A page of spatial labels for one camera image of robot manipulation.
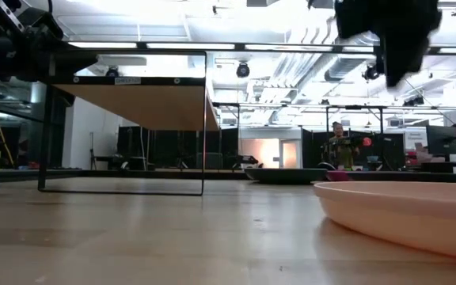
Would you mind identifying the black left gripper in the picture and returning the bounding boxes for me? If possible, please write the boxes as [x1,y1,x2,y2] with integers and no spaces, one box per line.
[0,0,99,83]

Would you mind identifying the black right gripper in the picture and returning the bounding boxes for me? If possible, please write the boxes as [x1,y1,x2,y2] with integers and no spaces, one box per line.
[333,0,443,89]

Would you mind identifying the magenta pink plate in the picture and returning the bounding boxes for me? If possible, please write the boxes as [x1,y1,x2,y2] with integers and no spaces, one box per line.
[325,170,354,183]

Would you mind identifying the peach pink plate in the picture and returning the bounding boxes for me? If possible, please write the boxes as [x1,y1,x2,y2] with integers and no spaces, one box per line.
[313,180,456,263]

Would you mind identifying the dark green plate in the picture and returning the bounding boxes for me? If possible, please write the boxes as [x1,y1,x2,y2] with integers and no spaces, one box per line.
[243,167,329,185]

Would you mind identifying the black metal shelf wood top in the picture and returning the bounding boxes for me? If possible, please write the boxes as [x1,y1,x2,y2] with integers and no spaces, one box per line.
[37,50,220,197]

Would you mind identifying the black computer monitor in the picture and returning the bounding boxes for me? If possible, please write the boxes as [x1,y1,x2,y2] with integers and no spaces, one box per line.
[425,124,456,158]

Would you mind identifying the person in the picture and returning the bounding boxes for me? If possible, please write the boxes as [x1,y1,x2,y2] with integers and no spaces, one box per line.
[328,121,361,171]

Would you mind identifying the black overhead frame bar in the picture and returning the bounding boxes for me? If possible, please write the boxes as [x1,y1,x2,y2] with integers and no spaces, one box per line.
[63,40,456,55]

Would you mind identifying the black hanging ceiling camera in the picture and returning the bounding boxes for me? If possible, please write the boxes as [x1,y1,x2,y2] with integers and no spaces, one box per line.
[235,61,251,79]

